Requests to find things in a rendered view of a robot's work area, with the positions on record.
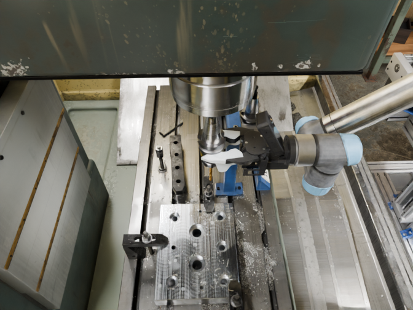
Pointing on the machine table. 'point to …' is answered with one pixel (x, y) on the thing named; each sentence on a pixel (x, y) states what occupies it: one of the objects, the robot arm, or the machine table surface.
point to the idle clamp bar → (176, 147)
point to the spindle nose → (212, 94)
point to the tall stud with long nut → (160, 157)
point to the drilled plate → (227, 230)
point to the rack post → (229, 180)
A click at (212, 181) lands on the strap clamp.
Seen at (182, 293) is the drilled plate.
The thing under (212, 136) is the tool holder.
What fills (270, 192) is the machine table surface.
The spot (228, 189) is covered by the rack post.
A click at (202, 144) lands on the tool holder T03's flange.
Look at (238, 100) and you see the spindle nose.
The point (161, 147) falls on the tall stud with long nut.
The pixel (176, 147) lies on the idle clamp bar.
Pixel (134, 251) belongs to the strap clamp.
